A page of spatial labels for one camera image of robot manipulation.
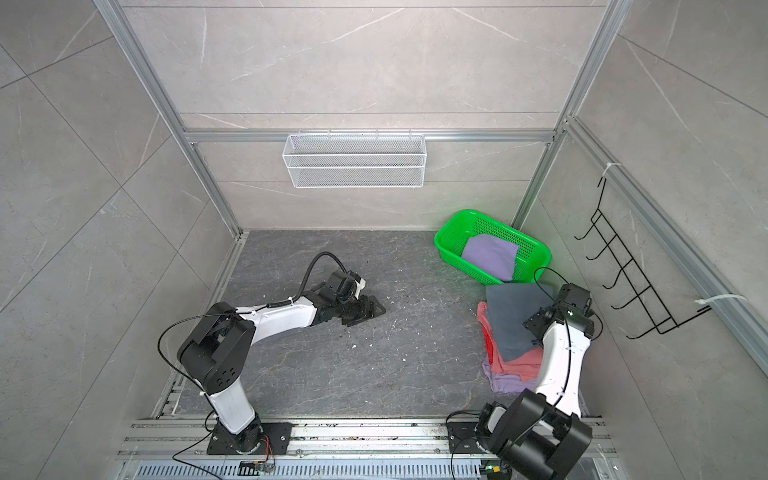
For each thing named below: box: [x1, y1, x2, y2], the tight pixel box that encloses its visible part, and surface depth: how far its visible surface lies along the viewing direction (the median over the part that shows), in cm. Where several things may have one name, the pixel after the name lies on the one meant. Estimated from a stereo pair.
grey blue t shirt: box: [486, 283, 556, 361], surface depth 90 cm
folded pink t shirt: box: [476, 301, 544, 382], surface depth 81 cm
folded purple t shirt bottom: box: [483, 359, 542, 396], surface depth 82 cm
